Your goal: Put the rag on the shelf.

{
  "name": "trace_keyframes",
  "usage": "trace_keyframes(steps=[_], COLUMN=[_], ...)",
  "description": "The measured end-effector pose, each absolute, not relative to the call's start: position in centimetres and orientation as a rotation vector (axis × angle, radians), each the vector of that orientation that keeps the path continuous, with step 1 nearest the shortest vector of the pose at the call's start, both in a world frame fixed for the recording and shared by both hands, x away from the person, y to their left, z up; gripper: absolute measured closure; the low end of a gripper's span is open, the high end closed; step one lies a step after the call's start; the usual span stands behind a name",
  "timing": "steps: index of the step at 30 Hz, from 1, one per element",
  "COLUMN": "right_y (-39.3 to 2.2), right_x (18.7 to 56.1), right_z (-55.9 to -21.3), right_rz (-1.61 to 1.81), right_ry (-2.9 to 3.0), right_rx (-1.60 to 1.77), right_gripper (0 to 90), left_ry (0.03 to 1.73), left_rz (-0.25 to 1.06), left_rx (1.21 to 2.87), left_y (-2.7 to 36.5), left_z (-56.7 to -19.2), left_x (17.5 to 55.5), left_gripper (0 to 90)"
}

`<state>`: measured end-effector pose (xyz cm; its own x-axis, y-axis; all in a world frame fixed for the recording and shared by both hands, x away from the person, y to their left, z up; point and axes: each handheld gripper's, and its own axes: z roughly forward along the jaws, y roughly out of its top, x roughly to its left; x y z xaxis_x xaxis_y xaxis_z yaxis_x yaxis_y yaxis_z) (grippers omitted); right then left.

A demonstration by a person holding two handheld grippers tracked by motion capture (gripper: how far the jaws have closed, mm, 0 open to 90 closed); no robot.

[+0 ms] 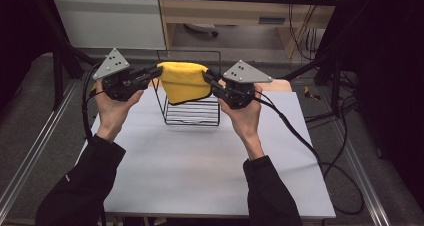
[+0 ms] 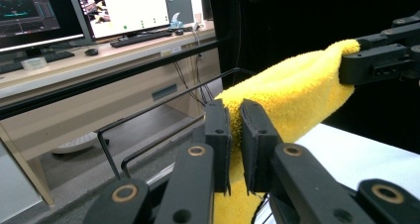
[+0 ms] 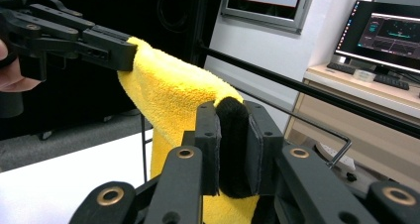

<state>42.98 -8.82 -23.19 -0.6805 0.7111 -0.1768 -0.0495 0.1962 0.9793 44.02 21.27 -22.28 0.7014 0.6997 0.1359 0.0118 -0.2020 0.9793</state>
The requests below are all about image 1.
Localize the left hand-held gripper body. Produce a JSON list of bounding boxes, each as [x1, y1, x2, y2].
[[92, 47, 151, 103]]

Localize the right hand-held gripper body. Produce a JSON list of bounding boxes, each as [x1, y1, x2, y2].
[[213, 59, 274, 110]]

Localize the yellow cloth with black edge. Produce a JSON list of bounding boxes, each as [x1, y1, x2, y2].
[[156, 61, 214, 106]]

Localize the black wire rack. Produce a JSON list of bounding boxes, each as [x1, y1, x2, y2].
[[152, 49, 222, 127]]

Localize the person's right hand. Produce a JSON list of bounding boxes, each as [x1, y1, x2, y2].
[[218, 84, 266, 161]]

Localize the person's left hand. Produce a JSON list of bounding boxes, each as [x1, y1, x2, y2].
[[94, 82, 145, 144]]

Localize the yellow black floor tape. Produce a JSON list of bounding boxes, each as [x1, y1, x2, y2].
[[303, 85, 322, 101], [88, 80, 99, 98]]

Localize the wooden table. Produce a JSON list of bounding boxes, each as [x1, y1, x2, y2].
[[146, 78, 293, 93]]

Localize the white chair base with caster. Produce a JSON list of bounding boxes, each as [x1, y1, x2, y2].
[[184, 22, 220, 38]]

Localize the white cabinet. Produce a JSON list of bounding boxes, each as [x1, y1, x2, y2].
[[51, 0, 167, 50]]

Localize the light wooden desk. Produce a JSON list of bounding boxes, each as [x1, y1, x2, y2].
[[156, 0, 344, 59]]

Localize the white table board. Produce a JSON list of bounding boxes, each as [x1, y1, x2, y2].
[[74, 87, 337, 219]]

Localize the black curtain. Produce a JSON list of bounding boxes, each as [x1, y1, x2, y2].
[[318, 0, 424, 214], [0, 0, 53, 110]]

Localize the left hand-held gripper black cable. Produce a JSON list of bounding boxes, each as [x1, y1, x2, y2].
[[81, 61, 105, 141]]

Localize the hand-held gripper black cable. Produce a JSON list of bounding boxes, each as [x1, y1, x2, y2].
[[253, 91, 365, 216], [81, 61, 105, 141]]

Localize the black metal frame stand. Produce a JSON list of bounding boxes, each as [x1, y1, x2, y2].
[[281, 52, 344, 115], [34, 0, 101, 111]]

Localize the right hand-held gripper black cable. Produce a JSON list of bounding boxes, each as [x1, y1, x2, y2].
[[253, 91, 365, 216]]

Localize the hanging cables under desk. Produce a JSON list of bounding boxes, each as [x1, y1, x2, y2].
[[287, 2, 323, 63]]

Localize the black floor cables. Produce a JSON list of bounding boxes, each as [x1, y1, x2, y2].
[[304, 70, 361, 129]]

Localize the aluminium floor rail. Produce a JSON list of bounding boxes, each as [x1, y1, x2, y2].
[[0, 80, 79, 217], [333, 119, 391, 226]]

